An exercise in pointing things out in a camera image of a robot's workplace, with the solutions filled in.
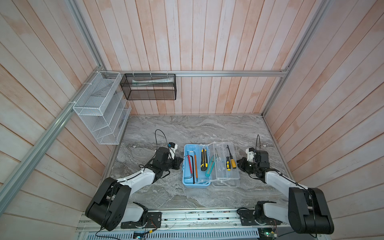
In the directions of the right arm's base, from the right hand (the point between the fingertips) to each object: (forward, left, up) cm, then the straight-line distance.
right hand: (234, 161), depth 91 cm
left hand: (-3, +32, +3) cm, 32 cm away
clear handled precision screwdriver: (-4, +11, +8) cm, 14 cm away
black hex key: (-4, +26, -3) cm, 26 cm away
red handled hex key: (-1, +27, -2) cm, 28 cm away
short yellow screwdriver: (-5, +3, +9) cm, 10 cm away
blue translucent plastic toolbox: (-7, +13, +9) cm, 17 cm away
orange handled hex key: (-10, +23, -1) cm, 25 cm away
